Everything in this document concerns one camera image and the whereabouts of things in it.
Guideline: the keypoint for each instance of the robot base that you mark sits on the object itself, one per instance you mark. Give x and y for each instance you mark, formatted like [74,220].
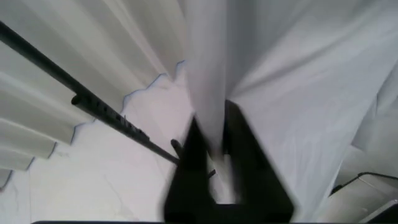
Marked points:
[357,202]

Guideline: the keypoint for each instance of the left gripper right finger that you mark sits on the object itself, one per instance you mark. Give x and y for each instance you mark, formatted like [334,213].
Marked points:
[258,186]

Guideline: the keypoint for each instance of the black clothes rack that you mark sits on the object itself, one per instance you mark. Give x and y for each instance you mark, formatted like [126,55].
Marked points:
[46,63]

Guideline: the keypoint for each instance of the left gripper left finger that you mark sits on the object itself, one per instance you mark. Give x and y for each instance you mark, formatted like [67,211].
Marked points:
[189,186]

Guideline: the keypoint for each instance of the white curtain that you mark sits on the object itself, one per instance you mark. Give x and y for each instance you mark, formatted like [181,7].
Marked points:
[77,40]

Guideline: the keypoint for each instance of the pale grey shorts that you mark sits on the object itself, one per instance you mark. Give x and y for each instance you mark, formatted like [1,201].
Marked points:
[295,77]

